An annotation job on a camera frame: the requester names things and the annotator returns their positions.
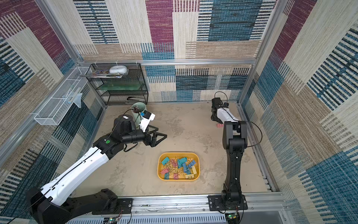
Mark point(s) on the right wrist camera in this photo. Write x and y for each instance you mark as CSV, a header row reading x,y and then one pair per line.
x,y
218,103

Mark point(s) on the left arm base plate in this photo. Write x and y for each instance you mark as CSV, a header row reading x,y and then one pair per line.
x,y
118,206

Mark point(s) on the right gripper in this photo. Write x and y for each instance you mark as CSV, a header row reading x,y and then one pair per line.
x,y
214,113

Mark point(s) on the blue binder clip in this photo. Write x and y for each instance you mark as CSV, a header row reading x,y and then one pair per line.
x,y
192,163

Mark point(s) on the white oval device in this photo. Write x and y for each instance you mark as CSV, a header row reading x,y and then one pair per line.
x,y
119,69

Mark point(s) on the teal binder clip carried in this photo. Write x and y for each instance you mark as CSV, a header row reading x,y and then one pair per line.
x,y
181,162

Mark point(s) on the yellow storage tray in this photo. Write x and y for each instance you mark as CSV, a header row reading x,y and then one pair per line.
x,y
173,167

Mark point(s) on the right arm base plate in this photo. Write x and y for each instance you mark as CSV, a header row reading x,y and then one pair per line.
x,y
217,203

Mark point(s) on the teal binder clip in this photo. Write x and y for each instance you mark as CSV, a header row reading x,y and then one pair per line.
x,y
167,176

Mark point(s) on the green pen cup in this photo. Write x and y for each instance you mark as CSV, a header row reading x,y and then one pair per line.
x,y
138,112

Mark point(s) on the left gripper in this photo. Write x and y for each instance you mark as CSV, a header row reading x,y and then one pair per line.
x,y
152,142

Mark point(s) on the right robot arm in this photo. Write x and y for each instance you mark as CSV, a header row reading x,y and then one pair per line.
x,y
235,141

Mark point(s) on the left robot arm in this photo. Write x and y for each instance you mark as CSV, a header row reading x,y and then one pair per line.
x,y
52,204

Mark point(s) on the magazines on shelf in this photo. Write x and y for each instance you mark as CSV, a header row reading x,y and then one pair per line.
x,y
102,74

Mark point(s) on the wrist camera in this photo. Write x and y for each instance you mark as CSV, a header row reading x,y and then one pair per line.
x,y
218,103
146,118

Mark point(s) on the black wire shelf rack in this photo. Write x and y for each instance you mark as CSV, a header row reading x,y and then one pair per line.
x,y
129,89

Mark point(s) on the white wire wall basket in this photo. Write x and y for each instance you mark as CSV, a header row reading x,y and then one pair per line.
x,y
68,93

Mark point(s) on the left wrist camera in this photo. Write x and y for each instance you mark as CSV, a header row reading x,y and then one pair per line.
x,y
146,118

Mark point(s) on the teal clip beside yellow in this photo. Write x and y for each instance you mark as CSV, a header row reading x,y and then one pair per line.
x,y
165,161

